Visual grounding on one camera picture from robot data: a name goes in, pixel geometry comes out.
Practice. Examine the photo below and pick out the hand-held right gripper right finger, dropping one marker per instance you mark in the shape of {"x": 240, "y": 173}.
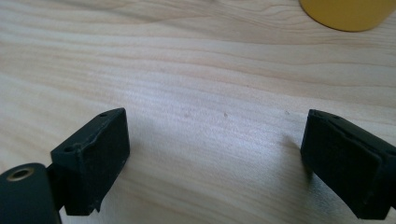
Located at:
{"x": 345, "y": 161}

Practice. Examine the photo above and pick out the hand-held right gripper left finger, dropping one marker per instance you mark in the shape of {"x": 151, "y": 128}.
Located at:
{"x": 93, "y": 161}

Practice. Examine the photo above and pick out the yellow cup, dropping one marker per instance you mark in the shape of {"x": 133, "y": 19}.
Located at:
{"x": 345, "y": 14}

